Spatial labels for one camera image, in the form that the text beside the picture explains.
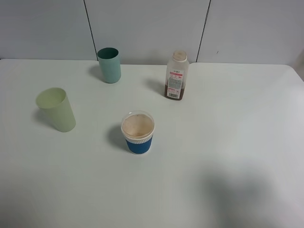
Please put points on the clear plastic drink bottle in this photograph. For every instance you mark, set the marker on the clear plastic drink bottle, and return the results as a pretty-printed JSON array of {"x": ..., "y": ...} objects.
[{"x": 176, "y": 75}]

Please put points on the blue sleeved paper cup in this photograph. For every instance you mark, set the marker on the blue sleeved paper cup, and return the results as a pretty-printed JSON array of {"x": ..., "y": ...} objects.
[{"x": 138, "y": 128}]

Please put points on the teal plastic cup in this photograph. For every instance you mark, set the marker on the teal plastic cup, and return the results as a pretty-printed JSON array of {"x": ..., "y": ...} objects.
[{"x": 109, "y": 62}]

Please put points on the light green plastic cup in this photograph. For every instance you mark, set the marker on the light green plastic cup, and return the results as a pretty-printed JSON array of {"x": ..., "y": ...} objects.
[{"x": 54, "y": 103}]

